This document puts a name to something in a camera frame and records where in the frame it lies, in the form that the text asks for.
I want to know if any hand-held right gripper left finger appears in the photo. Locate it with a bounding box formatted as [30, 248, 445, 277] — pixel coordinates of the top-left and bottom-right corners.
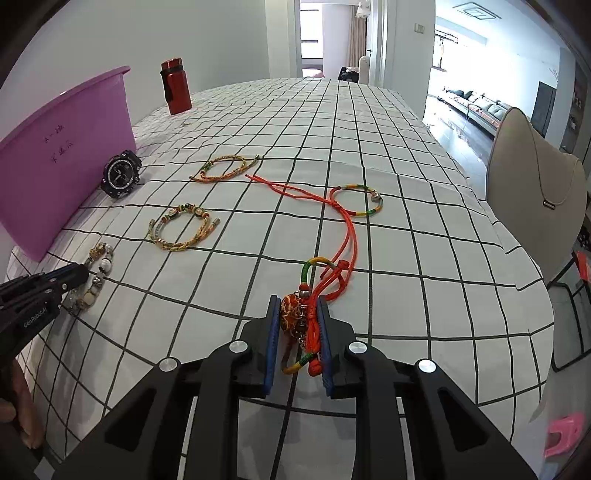
[51, 295, 282, 480]

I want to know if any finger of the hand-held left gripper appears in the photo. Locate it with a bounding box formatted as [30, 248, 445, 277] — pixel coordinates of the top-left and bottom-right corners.
[0, 263, 88, 296]
[0, 271, 89, 310]

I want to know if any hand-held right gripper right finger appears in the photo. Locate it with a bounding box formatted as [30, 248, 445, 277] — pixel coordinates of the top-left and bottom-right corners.
[318, 302, 539, 480]

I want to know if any stone bead bracelet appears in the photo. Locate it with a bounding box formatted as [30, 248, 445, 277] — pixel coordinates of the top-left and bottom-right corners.
[62, 242, 115, 315]

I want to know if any red cord pendant necklace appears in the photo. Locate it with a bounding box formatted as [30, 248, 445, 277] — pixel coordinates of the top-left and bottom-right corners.
[245, 174, 356, 377]

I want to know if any pink plastic tub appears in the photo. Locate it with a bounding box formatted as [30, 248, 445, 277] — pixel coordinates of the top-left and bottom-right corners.
[0, 66, 139, 261]

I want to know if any black wristwatch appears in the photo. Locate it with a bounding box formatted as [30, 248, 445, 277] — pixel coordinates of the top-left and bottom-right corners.
[99, 148, 144, 199]

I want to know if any braided bracelet with beads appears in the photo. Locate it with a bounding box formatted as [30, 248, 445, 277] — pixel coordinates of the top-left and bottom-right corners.
[148, 203, 220, 252]

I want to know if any rainbow cord bracelet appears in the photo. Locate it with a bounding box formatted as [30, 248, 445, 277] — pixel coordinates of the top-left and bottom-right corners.
[330, 183, 385, 217]

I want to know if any yellow green braided bracelet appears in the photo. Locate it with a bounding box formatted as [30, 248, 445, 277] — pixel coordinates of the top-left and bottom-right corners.
[189, 154, 262, 184]

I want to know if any person's left hand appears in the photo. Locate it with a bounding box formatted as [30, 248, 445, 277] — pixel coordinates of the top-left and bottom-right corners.
[0, 357, 47, 450]

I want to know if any white checkered tablecloth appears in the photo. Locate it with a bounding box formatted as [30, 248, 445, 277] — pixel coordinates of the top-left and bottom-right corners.
[7, 78, 555, 480]

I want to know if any red water bottle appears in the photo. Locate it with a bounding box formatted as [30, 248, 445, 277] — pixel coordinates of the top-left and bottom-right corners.
[160, 58, 193, 115]

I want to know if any pink stool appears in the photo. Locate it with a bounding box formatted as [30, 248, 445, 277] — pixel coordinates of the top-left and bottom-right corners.
[545, 413, 585, 457]

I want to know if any beige chair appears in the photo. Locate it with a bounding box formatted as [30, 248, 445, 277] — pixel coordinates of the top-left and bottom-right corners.
[486, 107, 588, 287]

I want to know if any grey sofa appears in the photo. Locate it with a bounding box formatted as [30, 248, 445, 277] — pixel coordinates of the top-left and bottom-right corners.
[438, 88, 513, 137]

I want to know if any beige curtain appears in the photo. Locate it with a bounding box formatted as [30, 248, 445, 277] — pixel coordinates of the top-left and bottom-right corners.
[347, 16, 368, 79]

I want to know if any black cabinet panel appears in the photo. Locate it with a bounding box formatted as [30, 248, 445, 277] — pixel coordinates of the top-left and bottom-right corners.
[531, 80, 557, 139]

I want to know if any ceiling light panel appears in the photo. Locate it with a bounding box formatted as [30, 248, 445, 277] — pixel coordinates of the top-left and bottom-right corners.
[452, 1, 502, 20]

